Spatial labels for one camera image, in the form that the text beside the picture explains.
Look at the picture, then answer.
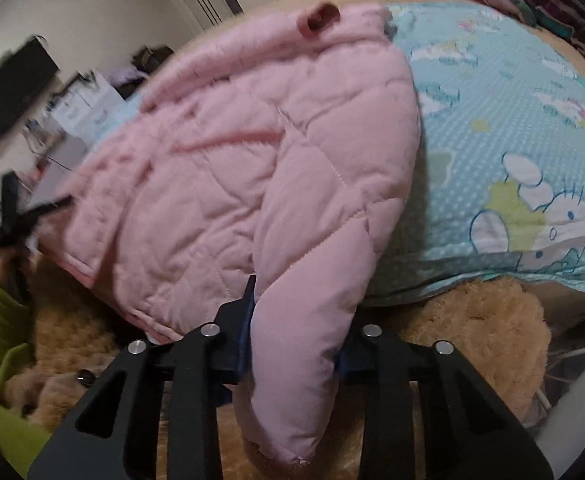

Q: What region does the grey desk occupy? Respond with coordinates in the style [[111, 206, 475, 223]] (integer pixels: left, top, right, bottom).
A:
[[27, 137, 90, 211]]

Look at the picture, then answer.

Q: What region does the white rounded furniture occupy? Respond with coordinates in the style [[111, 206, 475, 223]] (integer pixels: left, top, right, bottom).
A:
[[520, 340, 585, 480]]

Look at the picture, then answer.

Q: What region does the black bag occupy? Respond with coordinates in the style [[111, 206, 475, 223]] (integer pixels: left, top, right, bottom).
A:
[[132, 46, 173, 73]]

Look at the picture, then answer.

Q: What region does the blue cartoon printed blanket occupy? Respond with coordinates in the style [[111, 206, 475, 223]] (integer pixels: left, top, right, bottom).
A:
[[117, 2, 585, 306]]

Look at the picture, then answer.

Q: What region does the white drawer chest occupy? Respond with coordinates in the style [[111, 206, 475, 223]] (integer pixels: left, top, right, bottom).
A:
[[47, 70, 123, 146]]

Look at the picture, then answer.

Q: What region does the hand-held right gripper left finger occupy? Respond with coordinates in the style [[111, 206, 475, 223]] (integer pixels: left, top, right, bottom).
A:
[[27, 275, 258, 480]]

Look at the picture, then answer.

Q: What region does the black television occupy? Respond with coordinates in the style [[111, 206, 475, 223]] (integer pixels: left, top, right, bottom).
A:
[[0, 35, 60, 141]]

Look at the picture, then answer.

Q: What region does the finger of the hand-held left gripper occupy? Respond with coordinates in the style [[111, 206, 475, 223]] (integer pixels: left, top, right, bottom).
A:
[[20, 196, 73, 231], [0, 171, 20, 226]]

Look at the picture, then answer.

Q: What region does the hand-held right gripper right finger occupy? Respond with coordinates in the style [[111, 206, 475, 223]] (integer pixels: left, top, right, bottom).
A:
[[335, 325, 553, 480]]

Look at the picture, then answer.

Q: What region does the pink quilted jacket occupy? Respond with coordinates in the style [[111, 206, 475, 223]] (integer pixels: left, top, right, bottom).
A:
[[35, 2, 423, 466]]

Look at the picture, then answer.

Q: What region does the purple clothing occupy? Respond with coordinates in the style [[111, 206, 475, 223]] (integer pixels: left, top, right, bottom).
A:
[[110, 67, 146, 86]]

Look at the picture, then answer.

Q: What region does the tan plush toy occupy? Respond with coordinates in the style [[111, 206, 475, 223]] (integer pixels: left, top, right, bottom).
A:
[[0, 277, 551, 480]]

